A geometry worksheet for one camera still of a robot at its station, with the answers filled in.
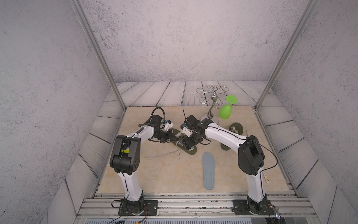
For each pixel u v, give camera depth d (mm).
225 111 960
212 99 925
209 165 893
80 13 714
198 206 745
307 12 724
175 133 939
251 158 511
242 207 726
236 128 990
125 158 516
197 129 656
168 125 899
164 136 849
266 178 826
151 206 728
